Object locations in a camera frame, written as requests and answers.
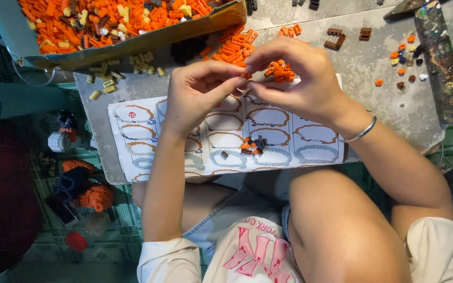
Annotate angled brown brick assembly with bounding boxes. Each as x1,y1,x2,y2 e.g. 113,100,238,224
323,34,347,51

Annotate person's right leg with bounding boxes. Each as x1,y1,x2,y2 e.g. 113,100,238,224
288,168,414,283

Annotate white black brick figure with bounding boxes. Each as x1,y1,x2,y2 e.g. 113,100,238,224
47,110,79,153

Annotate heap of orange bricks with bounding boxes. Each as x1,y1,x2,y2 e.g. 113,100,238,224
18,0,227,55

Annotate thin clear wire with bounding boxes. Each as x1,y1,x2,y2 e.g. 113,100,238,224
0,33,56,88

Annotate cardboard box tray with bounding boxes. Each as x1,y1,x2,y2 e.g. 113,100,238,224
0,0,248,72

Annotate silver bangle bracelet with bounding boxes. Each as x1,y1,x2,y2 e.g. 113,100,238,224
338,115,378,143

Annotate mixed orange brown blue bricks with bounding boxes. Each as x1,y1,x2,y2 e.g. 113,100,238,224
240,136,269,156

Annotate dark red round cushion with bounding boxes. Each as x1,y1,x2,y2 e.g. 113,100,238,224
0,128,43,274

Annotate red bottle cap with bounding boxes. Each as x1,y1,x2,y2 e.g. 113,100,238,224
64,231,89,253

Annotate person's leg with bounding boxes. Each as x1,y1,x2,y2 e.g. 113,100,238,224
132,181,236,233
288,168,414,283

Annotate paint-stained wooden plank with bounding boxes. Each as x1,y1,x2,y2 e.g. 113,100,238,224
414,2,453,125

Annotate person's left hand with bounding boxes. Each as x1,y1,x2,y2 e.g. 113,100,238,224
163,60,249,137

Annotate white printed t-shirt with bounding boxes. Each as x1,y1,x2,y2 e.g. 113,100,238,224
136,215,453,283

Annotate pile of yellow bricks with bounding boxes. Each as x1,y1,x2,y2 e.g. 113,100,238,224
87,51,168,101

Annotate pile of black bricks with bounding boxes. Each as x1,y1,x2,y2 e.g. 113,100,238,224
170,35,210,66

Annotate small orange brick cluster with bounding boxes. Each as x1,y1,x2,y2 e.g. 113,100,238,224
264,59,296,84

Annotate row of joined orange bricks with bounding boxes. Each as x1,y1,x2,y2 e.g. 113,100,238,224
277,24,303,38

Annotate dark smartphone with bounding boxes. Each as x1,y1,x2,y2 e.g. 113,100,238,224
44,193,80,228

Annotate printed instruction sheet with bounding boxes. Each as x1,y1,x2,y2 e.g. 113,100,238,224
107,74,347,184

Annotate loose pile of orange bricks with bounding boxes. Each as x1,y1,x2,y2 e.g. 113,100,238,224
200,24,259,68

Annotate orange blue brick model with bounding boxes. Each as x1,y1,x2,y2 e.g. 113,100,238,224
56,159,115,213

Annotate person's right hand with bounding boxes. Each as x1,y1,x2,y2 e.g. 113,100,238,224
245,37,344,127

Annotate scattered mixed colour bricks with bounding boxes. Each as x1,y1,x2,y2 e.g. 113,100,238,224
374,33,430,91

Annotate person's left leg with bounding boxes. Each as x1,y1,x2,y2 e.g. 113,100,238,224
132,181,236,233

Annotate dark paint-stained tool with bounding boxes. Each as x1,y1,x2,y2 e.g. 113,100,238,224
383,0,440,21

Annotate denim shorts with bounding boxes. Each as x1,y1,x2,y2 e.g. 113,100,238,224
182,186,292,265

